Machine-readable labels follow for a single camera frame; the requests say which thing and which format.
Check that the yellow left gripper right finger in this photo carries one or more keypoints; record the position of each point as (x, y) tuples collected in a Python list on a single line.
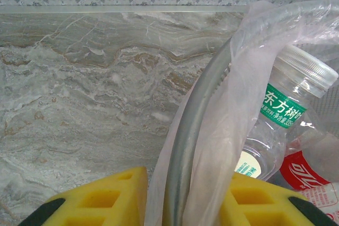
[(265, 207)]

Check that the clear bottle green label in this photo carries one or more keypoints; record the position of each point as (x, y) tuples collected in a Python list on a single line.
[(283, 107)]

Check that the translucent plastic bin liner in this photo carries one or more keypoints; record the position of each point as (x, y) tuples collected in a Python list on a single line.
[(233, 109)]

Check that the clear bottle red Coca-Cola label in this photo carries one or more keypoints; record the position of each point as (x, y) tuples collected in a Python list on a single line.
[(299, 173)]

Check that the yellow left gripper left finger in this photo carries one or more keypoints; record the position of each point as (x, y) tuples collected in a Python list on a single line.
[(87, 204)]

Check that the grey mesh waste bin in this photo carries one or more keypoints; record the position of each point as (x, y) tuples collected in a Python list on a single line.
[(185, 141)]

